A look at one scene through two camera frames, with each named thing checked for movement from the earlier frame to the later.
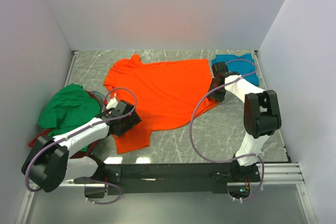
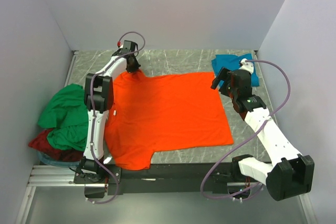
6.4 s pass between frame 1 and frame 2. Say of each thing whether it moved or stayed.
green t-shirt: stayed
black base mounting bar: stayed
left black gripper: moved
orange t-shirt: moved
